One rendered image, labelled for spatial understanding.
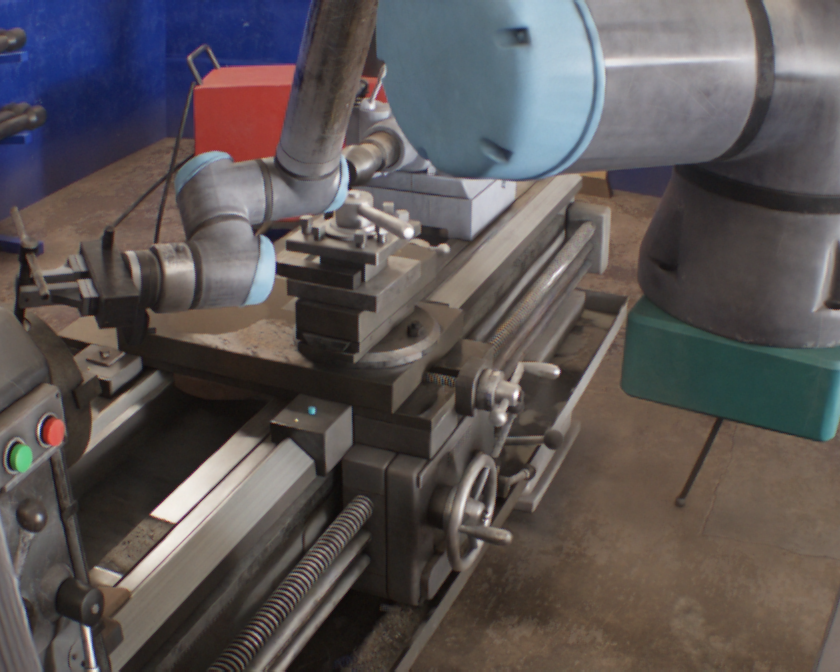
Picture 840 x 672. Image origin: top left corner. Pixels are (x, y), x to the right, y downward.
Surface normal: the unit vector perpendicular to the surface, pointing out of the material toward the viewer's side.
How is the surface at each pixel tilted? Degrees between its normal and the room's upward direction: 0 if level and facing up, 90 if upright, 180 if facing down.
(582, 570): 0
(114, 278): 18
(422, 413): 0
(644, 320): 45
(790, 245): 70
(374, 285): 0
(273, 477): 36
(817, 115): 104
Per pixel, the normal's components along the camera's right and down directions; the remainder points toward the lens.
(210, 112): -0.03, 0.44
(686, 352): -0.45, 0.39
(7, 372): 0.67, -0.51
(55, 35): 0.93, 0.18
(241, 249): 0.46, -0.48
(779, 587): 0.02, -0.90
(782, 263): -0.16, 0.11
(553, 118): 0.33, 0.69
